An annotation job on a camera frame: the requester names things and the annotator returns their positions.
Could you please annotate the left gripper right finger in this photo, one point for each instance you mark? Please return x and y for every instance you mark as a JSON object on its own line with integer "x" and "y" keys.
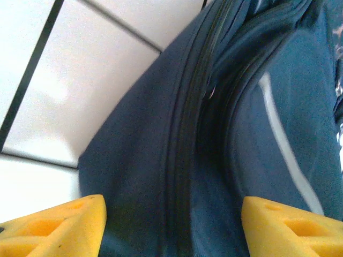
{"x": 294, "y": 233}

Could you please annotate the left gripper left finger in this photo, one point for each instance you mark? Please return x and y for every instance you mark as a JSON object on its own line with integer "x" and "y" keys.
{"x": 53, "y": 230}

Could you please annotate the navy blue backpack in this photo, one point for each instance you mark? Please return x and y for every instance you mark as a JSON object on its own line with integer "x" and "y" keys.
{"x": 214, "y": 134}

